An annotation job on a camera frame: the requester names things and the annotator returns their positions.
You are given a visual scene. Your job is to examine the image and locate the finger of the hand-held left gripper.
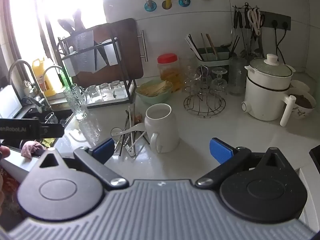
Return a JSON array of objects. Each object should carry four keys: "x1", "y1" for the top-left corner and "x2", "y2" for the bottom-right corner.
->
[{"x1": 40, "y1": 124, "x2": 65, "y2": 138}]

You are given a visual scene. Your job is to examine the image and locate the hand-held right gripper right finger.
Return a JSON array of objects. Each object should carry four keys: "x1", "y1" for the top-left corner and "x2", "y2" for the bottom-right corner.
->
[{"x1": 195, "y1": 138, "x2": 299, "y2": 189}]

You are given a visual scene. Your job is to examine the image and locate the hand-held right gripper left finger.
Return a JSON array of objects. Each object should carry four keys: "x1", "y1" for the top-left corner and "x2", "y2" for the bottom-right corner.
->
[{"x1": 29, "y1": 138, "x2": 129, "y2": 190}]

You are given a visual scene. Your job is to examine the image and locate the white chopstick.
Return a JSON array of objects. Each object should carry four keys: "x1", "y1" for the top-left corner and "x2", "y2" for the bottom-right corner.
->
[{"x1": 127, "y1": 104, "x2": 133, "y2": 154}]

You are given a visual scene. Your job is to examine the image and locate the white ceramic mug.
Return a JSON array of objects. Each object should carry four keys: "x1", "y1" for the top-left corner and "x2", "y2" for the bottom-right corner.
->
[{"x1": 144, "y1": 103, "x2": 180, "y2": 154}]

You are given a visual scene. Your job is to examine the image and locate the person's left hand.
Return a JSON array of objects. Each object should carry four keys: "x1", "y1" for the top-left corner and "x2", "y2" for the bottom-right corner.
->
[{"x1": 0, "y1": 146, "x2": 11, "y2": 160}]

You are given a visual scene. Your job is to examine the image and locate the yellow cloth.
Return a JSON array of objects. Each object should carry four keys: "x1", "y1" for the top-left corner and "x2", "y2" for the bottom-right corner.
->
[{"x1": 40, "y1": 137, "x2": 57, "y2": 147}]

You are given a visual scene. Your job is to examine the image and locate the clear wine glass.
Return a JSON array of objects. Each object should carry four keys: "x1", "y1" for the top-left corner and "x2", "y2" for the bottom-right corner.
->
[{"x1": 44, "y1": 112, "x2": 61, "y2": 125}]

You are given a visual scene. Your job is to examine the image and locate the black kitchen sink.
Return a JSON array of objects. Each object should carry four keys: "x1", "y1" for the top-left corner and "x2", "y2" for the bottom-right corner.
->
[{"x1": 0, "y1": 100, "x2": 75, "y2": 153}]

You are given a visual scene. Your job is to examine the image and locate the pink cloth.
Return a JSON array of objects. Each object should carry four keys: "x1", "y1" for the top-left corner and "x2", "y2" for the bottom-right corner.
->
[{"x1": 21, "y1": 141, "x2": 45, "y2": 160}]

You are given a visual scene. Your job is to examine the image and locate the tall textured glass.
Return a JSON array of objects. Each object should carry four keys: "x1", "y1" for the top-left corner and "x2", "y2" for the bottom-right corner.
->
[{"x1": 63, "y1": 83, "x2": 90, "y2": 121}]

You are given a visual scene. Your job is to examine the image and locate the white drip tray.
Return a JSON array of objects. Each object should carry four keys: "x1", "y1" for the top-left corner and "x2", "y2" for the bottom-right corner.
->
[{"x1": 85, "y1": 90, "x2": 130, "y2": 107}]

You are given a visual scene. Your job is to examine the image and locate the yellow detergent bottle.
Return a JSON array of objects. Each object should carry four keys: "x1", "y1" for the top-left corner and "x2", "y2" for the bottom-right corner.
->
[{"x1": 32, "y1": 57, "x2": 63, "y2": 98}]

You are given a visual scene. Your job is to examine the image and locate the small clear glass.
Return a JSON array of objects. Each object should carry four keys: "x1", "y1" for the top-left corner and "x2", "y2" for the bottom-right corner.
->
[
  {"x1": 111, "y1": 80, "x2": 126, "y2": 99},
  {"x1": 99, "y1": 83, "x2": 112, "y2": 101},
  {"x1": 87, "y1": 85, "x2": 100, "y2": 103}
]

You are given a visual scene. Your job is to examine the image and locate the green detergent bottle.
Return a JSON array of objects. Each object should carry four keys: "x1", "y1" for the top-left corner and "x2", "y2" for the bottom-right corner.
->
[{"x1": 59, "y1": 66, "x2": 73, "y2": 88}]

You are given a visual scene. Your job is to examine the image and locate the tall steel faucet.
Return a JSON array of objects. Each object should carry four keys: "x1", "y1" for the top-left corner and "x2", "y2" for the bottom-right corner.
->
[{"x1": 8, "y1": 59, "x2": 52, "y2": 112}]

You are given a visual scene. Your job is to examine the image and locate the curved steel faucet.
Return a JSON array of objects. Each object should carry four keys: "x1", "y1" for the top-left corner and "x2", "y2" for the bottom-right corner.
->
[{"x1": 42, "y1": 65, "x2": 73, "y2": 98}]

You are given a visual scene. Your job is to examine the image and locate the black metal dish rack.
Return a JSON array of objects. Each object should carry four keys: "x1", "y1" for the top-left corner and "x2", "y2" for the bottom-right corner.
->
[{"x1": 58, "y1": 36, "x2": 137, "y2": 105}]

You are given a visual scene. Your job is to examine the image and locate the white rack cup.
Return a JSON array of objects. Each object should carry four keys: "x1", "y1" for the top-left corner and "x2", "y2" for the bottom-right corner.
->
[
  {"x1": 104, "y1": 44, "x2": 122, "y2": 67},
  {"x1": 62, "y1": 52, "x2": 77, "y2": 77}
]

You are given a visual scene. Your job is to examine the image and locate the clear stemmed glass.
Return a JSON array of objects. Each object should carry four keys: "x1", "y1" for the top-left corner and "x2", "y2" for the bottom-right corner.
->
[
  {"x1": 211, "y1": 67, "x2": 229, "y2": 96},
  {"x1": 185, "y1": 66, "x2": 203, "y2": 93}
]

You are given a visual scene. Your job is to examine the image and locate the green plastic basket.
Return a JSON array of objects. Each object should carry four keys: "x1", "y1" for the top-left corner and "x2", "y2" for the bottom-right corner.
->
[{"x1": 135, "y1": 79, "x2": 173, "y2": 105}]

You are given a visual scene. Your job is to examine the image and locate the white electric cooking pot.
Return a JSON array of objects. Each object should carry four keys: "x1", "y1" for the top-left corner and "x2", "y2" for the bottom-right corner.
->
[{"x1": 241, "y1": 53, "x2": 297, "y2": 127}]

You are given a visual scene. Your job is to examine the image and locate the tall clear glass jar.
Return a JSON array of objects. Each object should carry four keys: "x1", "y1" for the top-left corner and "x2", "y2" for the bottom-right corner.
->
[{"x1": 228, "y1": 56, "x2": 248, "y2": 97}]

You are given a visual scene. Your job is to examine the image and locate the dried noodle bundle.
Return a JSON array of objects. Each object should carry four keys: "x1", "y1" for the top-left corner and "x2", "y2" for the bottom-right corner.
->
[{"x1": 138, "y1": 80, "x2": 172, "y2": 97}]

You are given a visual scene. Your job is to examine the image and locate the clear glass pitcher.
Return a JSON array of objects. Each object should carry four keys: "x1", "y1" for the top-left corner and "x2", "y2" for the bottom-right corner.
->
[{"x1": 180, "y1": 55, "x2": 202, "y2": 85}]

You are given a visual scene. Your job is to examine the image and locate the textured steel cleaver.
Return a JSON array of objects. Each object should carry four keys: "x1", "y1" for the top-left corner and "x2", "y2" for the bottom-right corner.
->
[{"x1": 75, "y1": 30, "x2": 95, "y2": 67}]

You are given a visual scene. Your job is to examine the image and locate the black induction cooktop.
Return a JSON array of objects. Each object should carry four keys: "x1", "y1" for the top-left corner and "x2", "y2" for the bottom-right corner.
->
[{"x1": 309, "y1": 145, "x2": 320, "y2": 174}]

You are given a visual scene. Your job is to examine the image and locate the printed bowl brown contents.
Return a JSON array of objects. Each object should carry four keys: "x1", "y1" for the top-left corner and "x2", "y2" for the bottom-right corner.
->
[{"x1": 287, "y1": 91, "x2": 317, "y2": 120}]

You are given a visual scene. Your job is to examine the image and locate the green utensil holder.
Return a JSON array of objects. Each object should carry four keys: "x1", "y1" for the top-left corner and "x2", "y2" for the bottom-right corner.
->
[{"x1": 195, "y1": 46, "x2": 231, "y2": 68}]

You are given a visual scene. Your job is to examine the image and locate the red lid plastic jar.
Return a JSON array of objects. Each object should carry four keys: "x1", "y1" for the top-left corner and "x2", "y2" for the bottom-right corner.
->
[{"x1": 157, "y1": 53, "x2": 182, "y2": 92}]

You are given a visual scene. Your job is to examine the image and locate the brown wooden cutting board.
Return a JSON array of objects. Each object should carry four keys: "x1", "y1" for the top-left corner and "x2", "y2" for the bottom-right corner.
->
[{"x1": 75, "y1": 18, "x2": 145, "y2": 81}]

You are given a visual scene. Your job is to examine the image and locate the row of hanging kitchen tools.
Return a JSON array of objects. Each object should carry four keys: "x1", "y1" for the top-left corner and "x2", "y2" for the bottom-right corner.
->
[{"x1": 230, "y1": 3, "x2": 266, "y2": 57}]

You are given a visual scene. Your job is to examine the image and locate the wire glass rack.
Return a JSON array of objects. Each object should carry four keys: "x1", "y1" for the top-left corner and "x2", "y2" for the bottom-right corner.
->
[{"x1": 183, "y1": 65, "x2": 227, "y2": 117}]

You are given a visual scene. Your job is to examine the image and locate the steel bar handle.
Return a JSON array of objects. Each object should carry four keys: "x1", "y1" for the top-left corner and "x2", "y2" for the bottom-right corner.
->
[{"x1": 136, "y1": 29, "x2": 149, "y2": 62}]

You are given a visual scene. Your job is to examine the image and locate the white handled scissors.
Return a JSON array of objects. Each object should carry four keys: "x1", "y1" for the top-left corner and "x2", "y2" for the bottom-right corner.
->
[{"x1": 247, "y1": 7, "x2": 264, "y2": 36}]

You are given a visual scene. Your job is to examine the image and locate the dark wall socket panel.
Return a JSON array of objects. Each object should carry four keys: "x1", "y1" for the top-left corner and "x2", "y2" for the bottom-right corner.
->
[{"x1": 260, "y1": 10, "x2": 292, "y2": 32}]

